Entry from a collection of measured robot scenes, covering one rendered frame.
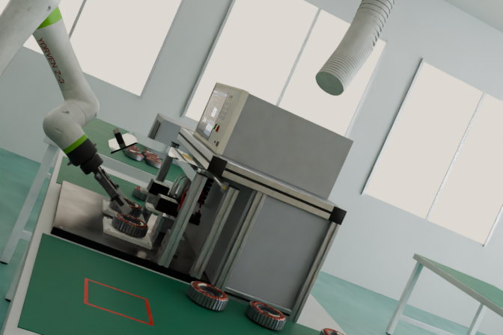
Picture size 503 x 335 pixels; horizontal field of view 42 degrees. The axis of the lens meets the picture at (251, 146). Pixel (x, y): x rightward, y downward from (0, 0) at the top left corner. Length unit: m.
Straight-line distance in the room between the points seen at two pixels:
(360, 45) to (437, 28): 4.34
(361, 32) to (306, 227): 1.65
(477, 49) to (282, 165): 6.09
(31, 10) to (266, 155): 0.80
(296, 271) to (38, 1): 1.09
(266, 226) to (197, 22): 5.02
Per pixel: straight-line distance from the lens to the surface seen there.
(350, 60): 3.32
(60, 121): 2.20
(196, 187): 1.86
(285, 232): 1.94
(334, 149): 2.04
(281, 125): 1.98
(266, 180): 1.87
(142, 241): 2.02
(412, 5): 7.55
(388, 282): 7.93
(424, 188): 7.80
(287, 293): 2.00
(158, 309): 1.61
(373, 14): 3.47
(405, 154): 7.61
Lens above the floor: 1.25
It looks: 2 degrees down
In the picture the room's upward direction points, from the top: 24 degrees clockwise
